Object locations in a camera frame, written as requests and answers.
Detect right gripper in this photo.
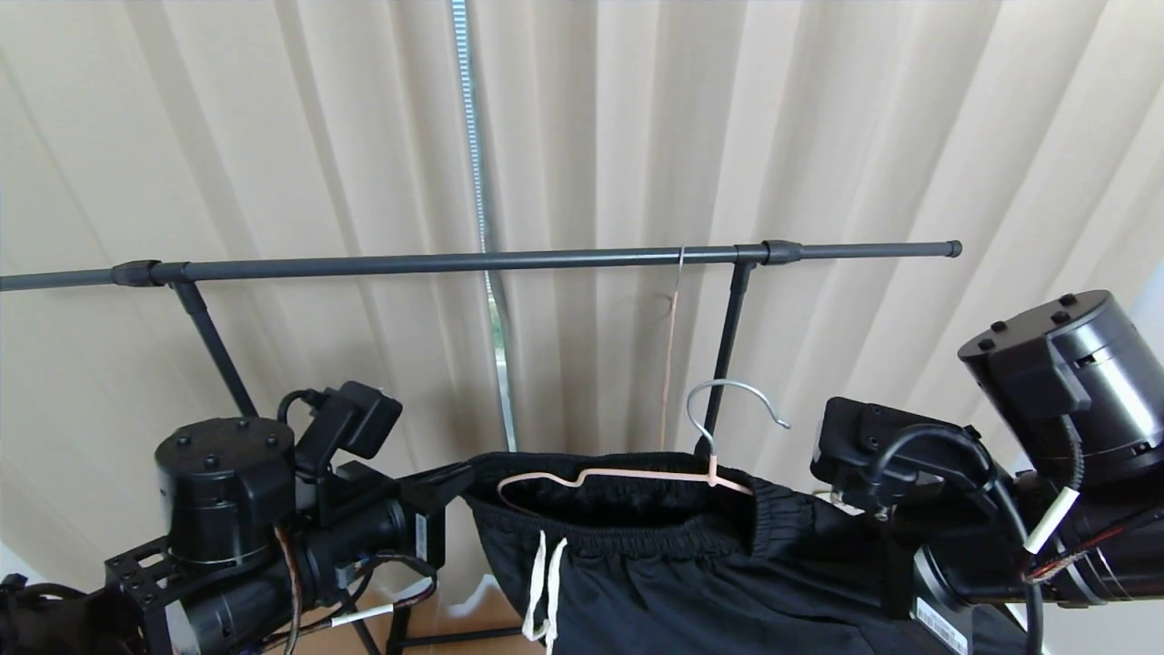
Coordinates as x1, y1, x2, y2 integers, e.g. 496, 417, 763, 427
878, 471, 1164, 655

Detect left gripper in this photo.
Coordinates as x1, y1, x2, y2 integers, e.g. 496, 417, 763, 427
166, 459, 448, 655

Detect black shorts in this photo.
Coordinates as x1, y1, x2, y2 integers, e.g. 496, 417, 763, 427
462, 451, 1030, 655

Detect pink clothes hanger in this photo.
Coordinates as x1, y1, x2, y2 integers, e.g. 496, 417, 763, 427
658, 247, 688, 452
497, 378, 791, 500

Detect black clothes rack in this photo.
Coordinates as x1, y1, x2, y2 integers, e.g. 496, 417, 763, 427
0, 239, 963, 655

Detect beige curtain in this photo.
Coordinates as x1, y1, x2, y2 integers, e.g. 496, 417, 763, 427
0, 0, 1164, 601

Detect black cable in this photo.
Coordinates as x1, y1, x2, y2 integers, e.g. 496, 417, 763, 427
276, 388, 326, 426
867, 425, 1049, 655

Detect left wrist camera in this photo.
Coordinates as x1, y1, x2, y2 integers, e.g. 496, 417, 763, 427
291, 381, 404, 480

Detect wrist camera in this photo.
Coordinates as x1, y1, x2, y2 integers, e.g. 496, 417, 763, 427
291, 381, 404, 480
809, 397, 1007, 520

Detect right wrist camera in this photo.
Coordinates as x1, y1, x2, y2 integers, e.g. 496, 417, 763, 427
809, 397, 1007, 520

